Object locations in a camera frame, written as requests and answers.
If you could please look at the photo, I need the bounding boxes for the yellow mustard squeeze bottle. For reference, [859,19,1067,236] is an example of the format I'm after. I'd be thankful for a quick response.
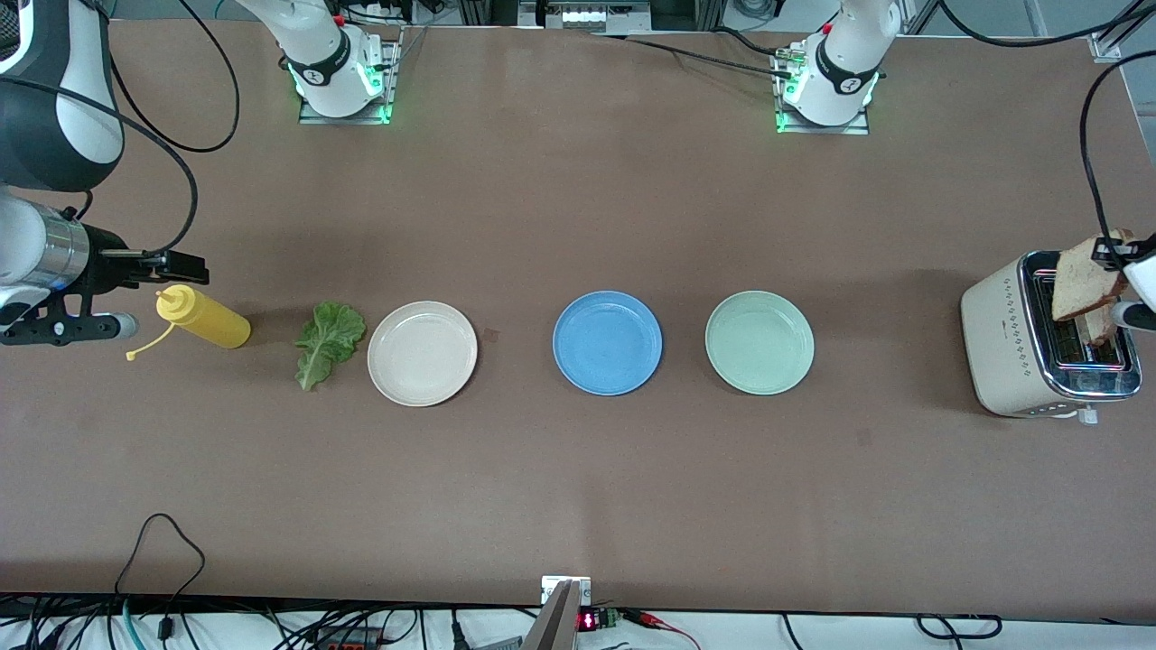
[126,283,253,362]

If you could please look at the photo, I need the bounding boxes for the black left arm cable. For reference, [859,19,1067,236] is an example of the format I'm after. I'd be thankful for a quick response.
[939,0,1156,245]

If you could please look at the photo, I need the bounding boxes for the cream and chrome toaster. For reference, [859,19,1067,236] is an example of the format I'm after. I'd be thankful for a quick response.
[960,250,1143,425]

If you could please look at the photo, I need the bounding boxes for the aluminium frame rail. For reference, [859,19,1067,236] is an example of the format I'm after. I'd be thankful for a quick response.
[519,0,653,34]

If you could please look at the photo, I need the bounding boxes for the beige round plate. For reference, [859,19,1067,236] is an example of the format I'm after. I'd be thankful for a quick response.
[367,301,479,408]

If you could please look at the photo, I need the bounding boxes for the grey camera post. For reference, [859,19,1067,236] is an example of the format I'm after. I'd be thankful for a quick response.
[522,580,583,650]

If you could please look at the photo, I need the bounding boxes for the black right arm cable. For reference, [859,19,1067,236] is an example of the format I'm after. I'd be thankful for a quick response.
[0,0,240,258]

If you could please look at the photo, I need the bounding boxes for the green lettuce leaf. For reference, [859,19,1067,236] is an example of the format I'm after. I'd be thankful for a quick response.
[294,300,368,393]

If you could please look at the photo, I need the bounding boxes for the brown bread slice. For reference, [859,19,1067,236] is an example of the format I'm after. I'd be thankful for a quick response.
[1079,307,1123,348]
[1052,228,1132,322]

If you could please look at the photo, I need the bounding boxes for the thin black looped cable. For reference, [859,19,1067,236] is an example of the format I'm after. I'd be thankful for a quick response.
[116,512,207,599]

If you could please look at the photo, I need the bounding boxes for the small white bracket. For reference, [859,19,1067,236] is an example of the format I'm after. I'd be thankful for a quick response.
[541,575,592,608]

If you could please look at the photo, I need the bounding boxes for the blue round plate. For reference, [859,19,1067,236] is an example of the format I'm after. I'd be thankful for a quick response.
[553,290,664,397]

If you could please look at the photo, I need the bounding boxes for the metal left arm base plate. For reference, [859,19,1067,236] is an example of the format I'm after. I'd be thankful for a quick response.
[775,50,871,136]

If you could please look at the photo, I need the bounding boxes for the red clip lead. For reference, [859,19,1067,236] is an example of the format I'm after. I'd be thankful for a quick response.
[623,609,701,649]

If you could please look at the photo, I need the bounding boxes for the black cable to arm base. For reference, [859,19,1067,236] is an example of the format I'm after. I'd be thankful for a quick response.
[596,27,800,82]

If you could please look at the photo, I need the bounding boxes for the pale green round plate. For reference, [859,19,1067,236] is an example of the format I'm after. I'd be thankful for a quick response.
[704,290,816,396]

